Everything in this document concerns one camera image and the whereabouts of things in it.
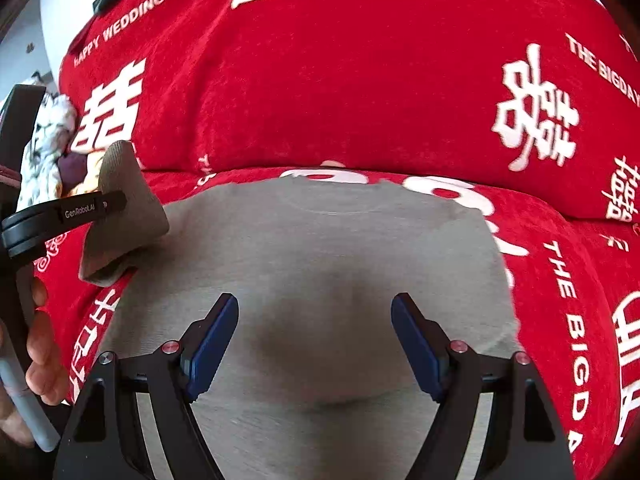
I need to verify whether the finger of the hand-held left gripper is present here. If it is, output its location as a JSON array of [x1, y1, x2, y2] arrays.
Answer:
[[1, 190, 127, 262]]

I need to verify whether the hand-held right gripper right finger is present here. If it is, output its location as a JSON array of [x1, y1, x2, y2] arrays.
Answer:
[[390, 292, 577, 480]]

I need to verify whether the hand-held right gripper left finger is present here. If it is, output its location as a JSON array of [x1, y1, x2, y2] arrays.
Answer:
[[52, 292, 240, 480]]

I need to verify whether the grey knit shirt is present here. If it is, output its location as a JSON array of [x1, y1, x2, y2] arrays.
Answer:
[[77, 140, 524, 480]]

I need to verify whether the person's left hand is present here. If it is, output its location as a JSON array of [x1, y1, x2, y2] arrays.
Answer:
[[0, 278, 70, 448]]

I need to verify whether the cream floral cloth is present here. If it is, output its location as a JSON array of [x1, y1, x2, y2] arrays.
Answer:
[[16, 91, 108, 212]]

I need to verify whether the red printed blanket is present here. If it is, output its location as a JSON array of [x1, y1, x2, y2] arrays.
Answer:
[[33, 0, 640, 480]]

